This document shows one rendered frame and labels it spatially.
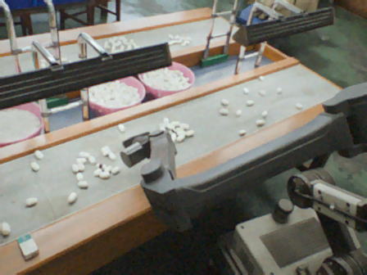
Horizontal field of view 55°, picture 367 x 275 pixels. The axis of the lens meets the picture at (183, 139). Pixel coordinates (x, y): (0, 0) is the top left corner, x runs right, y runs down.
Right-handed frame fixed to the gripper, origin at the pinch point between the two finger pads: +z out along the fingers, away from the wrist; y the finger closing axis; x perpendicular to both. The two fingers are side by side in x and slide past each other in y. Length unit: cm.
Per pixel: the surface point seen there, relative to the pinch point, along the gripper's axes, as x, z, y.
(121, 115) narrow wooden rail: -10.4, 15.8, -8.5
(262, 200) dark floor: 66, 44, -93
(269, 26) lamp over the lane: -27, -15, -68
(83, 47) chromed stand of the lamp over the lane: -35.9, -1.0, 4.4
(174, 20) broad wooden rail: -54, 67, -84
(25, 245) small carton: 13.0, -14.5, 42.1
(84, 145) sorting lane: -4.5, 12.7, 10.3
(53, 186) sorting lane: 3.8, 3.1, 27.2
